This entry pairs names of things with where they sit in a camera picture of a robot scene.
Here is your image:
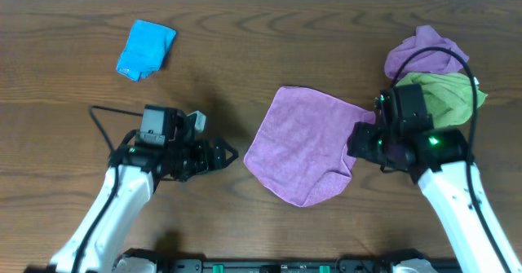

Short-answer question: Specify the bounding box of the pink purple cloth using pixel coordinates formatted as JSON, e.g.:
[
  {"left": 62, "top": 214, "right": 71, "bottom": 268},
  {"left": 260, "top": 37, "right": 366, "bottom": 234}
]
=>
[{"left": 244, "top": 86, "right": 376, "bottom": 207}]

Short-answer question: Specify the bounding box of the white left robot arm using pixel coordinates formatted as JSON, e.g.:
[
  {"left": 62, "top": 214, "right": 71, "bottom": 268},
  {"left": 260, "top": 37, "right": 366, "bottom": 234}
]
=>
[{"left": 46, "top": 104, "right": 238, "bottom": 272}]

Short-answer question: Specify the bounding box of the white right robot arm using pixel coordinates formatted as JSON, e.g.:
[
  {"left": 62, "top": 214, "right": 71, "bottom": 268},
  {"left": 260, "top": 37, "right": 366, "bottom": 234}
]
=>
[{"left": 347, "top": 85, "right": 521, "bottom": 272}]

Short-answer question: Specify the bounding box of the crumpled green cloth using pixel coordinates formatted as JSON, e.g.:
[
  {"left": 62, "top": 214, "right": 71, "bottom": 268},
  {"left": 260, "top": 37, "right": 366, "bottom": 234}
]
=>
[{"left": 396, "top": 73, "right": 473, "bottom": 129}]

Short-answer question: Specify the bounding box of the crumpled purple cloth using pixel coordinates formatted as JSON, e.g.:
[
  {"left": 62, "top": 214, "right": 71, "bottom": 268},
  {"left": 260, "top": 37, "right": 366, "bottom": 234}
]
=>
[{"left": 384, "top": 25, "right": 470, "bottom": 79}]

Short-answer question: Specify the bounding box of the folded blue cloth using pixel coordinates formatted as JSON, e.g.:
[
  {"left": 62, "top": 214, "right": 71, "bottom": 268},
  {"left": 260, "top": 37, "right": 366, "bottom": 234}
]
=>
[{"left": 116, "top": 20, "right": 177, "bottom": 81}]

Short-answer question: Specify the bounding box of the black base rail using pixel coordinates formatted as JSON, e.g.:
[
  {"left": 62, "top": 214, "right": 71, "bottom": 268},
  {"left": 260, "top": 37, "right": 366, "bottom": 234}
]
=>
[{"left": 113, "top": 249, "right": 462, "bottom": 273}]

